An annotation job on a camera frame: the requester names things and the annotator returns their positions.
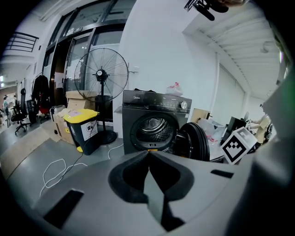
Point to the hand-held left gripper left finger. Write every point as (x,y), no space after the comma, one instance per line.
(117,182)

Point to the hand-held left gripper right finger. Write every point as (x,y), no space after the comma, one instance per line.
(184,182)

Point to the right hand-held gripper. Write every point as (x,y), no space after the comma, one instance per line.
(238,147)

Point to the dark grey washing machine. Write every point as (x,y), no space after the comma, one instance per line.
(133,108)

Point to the black cabinet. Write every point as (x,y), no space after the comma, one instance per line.
(232,129)

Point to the clear plastic bag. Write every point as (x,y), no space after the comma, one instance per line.
(210,131)

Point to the upright cardboard sheet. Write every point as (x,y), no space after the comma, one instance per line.
(199,115)

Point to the yellow-lid black bin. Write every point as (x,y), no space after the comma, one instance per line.
(80,131)

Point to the open cardboard box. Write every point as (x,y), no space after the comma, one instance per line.
(62,129)

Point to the pink detergent pouch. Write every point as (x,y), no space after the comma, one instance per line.
(175,90)

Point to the stacked cardboard box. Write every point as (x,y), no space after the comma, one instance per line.
(78,100)

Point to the white suitcase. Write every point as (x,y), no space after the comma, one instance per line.
(57,110)

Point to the black cloth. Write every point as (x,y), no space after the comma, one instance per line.
(144,90)

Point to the brown cardboard floor sheet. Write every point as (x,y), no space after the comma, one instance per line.
(20,149)

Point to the black office chair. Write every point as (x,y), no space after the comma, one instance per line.
(20,115)

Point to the coat rack with dark clothes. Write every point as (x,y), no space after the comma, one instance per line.
(41,92)

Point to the black framed glass doors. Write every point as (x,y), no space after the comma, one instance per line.
(76,53)

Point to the black balcony railing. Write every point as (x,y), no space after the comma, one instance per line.
(23,42)

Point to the black pedestal fan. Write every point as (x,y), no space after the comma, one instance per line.
(101,74)

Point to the white wall box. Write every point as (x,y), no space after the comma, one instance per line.
(136,69)

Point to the black head-mounted camera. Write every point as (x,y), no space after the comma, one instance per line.
(207,8)

